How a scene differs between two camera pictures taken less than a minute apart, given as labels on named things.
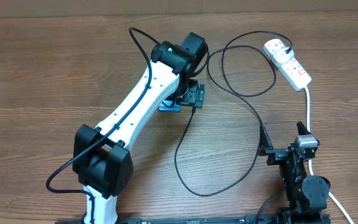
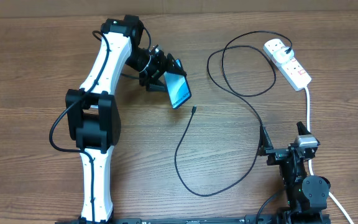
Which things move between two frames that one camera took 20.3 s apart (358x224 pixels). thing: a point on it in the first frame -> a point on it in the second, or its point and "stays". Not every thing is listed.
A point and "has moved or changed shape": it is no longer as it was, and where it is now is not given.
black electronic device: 248,219 stays
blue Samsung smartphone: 175,108 has moved or changed shape
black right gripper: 276,154 stays
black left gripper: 195,95 -> 161,65
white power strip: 292,71 stays
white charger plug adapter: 281,55 stays
